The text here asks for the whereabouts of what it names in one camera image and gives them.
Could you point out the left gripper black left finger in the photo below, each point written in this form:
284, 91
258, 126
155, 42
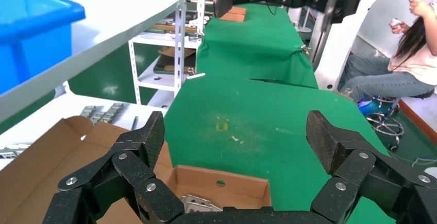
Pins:
136, 154

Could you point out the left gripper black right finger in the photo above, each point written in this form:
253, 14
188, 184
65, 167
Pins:
341, 147

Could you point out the flat brown cardboard piece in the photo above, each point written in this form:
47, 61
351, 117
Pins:
234, 14

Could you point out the brown cardboard stack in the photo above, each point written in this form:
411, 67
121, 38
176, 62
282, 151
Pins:
174, 62

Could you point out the brown cardboard box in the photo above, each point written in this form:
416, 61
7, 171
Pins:
34, 174

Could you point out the blue plastic tray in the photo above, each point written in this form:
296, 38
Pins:
34, 45

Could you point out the small dark bolt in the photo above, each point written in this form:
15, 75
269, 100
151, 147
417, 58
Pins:
134, 123

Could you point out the blue shoe cover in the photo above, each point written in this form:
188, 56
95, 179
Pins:
368, 108

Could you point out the ribbed silver metal strip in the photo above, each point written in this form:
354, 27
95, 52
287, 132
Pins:
88, 111
98, 117
114, 111

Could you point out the chrome swivel stool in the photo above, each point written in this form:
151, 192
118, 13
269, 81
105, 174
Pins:
389, 125

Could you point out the white robot torso column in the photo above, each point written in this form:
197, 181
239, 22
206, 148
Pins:
341, 55

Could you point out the green table cloth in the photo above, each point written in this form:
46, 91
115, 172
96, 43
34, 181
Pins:
256, 45
256, 113

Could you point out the white metal storage rack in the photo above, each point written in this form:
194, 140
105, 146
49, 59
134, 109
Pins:
177, 45

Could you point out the silver metal I/O shield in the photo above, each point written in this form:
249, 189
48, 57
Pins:
208, 208
194, 200

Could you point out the white paper sheet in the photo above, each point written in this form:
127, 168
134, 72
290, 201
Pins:
68, 106

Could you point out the seated long-haired person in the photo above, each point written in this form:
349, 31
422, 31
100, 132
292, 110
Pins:
409, 65

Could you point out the white ribbed shelf board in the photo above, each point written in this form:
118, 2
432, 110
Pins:
112, 17

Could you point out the bent grey metal bracket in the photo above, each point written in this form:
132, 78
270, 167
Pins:
12, 151

